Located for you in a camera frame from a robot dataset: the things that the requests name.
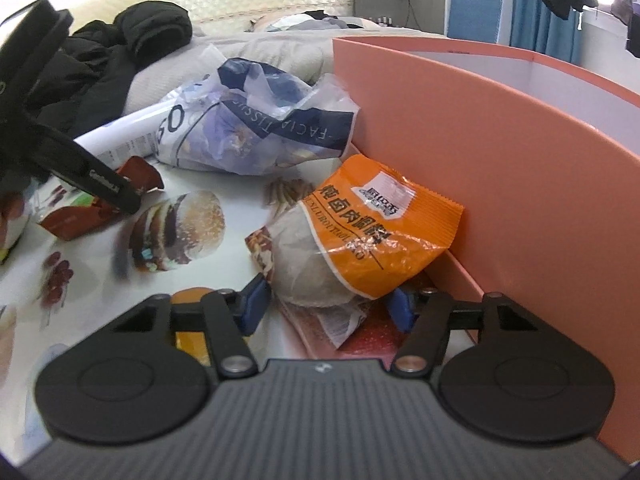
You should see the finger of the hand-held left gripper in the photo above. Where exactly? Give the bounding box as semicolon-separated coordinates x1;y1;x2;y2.
27;119;143;217

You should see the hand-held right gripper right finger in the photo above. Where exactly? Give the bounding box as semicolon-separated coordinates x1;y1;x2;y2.
387;287;541;378

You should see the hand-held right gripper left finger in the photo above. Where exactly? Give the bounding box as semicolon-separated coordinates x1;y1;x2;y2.
112;275;273;378

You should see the dark red snack packet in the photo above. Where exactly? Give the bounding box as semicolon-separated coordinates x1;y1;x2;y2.
40;156;163;240

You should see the orange snack packet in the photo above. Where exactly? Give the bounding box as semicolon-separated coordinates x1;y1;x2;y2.
245;155;466;351

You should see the orange cardboard box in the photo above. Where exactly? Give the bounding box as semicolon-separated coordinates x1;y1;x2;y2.
332;35;640;461

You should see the white cylindrical tube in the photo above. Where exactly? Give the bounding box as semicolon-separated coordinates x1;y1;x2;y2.
75;102;176;171

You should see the black padded jacket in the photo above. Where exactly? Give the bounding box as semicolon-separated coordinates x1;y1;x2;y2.
30;2;193;138

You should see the fruit print plastic mat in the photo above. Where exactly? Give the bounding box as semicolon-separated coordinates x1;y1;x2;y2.
0;155;481;461

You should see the clear plastic packaging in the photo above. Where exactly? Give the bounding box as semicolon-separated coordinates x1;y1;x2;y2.
155;45;361;176

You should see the heap of clothes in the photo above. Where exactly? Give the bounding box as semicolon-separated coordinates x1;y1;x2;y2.
270;10;371;33

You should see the blue chair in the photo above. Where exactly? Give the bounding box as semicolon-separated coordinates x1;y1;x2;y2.
446;0;503;43

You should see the blue curtain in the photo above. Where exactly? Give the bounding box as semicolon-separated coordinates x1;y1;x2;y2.
510;0;581;63

